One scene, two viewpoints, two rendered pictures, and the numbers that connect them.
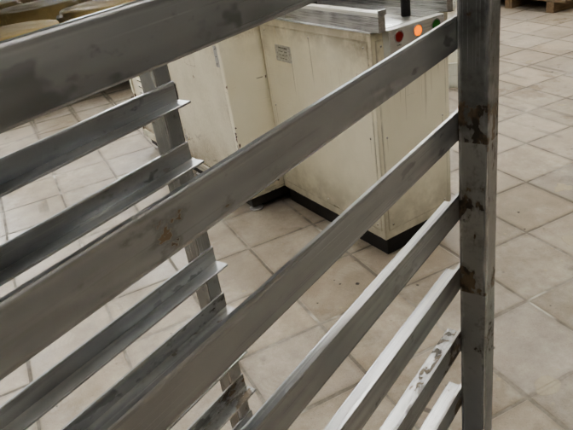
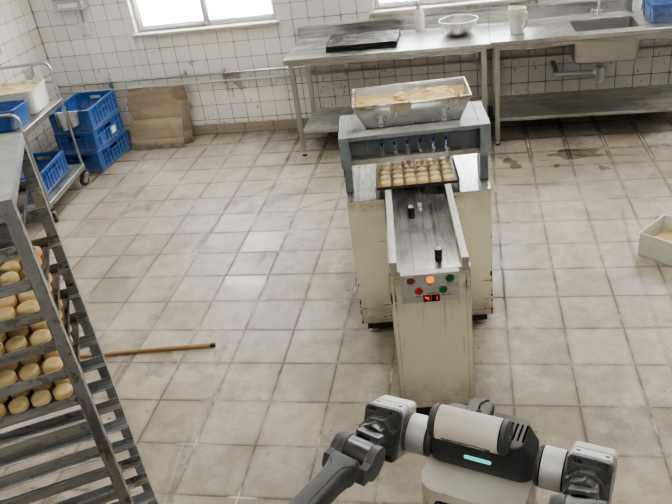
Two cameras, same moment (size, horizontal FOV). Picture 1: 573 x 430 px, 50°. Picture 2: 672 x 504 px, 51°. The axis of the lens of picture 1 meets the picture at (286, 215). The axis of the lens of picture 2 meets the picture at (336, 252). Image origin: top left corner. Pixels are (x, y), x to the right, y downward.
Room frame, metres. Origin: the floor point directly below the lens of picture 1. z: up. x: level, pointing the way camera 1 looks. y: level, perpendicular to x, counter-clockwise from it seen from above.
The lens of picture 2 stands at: (-0.22, -1.59, 2.39)
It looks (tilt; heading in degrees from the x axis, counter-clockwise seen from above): 30 degrees down; 35
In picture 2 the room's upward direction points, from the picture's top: 8 degrees counter-clockwise
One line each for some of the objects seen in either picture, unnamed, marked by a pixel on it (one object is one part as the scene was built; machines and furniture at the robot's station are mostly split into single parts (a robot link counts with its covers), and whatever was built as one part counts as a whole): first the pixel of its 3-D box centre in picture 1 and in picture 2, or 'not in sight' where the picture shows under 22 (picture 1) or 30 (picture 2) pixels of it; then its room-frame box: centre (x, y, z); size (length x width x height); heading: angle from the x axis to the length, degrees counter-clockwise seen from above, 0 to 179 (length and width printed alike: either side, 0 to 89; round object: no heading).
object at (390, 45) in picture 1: (414, 43); (430, 285); (1.97, -0.50, 0.77); 0.24 x 0.04 x 0.14; 119
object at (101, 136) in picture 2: not in sight; (90, 131); (3.92, 3.96, 0.30); 0.60 x 0.40 x 0.20; 22
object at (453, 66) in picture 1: (445, 69); (667, 239); (3.86, -1.17, 0.08); 0.30 x 0.22 x 0.16; 161
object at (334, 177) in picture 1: (353, 114); (428, 300); (2.29, -0.33, 0.45); 0.70 x 0.34 x 0.90; 29
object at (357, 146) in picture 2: not in sight; (413, 151); (2.74, -0.08, 1.01); 0.72 x 0.33 x 0.34; 119
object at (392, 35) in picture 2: not in sight; (363, 37); (5.05, 1.50, 0.93); 0.60 x 0.40 x 0.01; 113
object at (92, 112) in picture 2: not in sight; (84, 111); (3.92, 3.96, 0.50); 0.60 x 0.40 x 0.20; 24
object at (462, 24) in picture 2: not in sight; (458, 26); (5.40, 0.78, 0.94); 0.33 x 0.33 x 0.12
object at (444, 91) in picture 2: not in sight; (410, 100); (2.74, -0.08, 1.28); 0.54 x 0.27 x 0.06; 119
